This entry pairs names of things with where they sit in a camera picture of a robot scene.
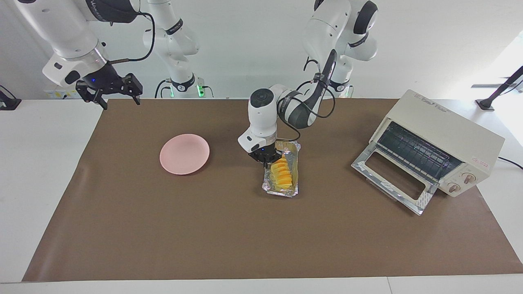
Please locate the brown table mat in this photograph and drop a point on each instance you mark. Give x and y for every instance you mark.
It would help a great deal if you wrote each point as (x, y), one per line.
(204, 228)

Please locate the small black stand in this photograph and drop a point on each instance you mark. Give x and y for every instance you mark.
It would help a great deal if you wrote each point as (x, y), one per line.
(8, 102)

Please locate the aluminium foil tray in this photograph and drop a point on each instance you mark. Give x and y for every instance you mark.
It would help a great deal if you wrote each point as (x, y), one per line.
(295, 171)

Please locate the beige oven knob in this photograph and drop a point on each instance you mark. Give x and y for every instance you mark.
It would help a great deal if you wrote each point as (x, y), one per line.
(469, 178)
(453, 188)

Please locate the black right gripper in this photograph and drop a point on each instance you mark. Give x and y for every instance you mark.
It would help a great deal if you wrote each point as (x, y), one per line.
(104, 77)

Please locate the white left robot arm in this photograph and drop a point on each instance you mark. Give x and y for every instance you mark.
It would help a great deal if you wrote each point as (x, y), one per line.
(261, 118)

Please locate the pink round plate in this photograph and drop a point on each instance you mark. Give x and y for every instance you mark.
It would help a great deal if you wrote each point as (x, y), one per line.
(184, 154)

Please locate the glass metal oven door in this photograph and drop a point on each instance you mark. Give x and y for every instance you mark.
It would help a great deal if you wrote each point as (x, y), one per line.
(388, 183)

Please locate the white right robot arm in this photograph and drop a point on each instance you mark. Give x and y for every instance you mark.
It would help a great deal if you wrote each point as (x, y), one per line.
(65, 32)

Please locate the white wall outlet box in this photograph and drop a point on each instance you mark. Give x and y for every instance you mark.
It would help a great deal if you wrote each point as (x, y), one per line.
(57, 94)

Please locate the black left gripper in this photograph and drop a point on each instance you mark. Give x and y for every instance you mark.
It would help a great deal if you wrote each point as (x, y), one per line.
(265, 154)

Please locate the black slanted stand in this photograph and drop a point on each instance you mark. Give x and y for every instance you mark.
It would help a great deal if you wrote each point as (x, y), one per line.
(496, 94)

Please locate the yellow sliced bread loaf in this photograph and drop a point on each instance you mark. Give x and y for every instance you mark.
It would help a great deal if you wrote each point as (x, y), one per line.
(282, 175)

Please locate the cream toaster oven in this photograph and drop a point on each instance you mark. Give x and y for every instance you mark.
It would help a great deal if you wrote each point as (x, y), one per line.
(441, 122)

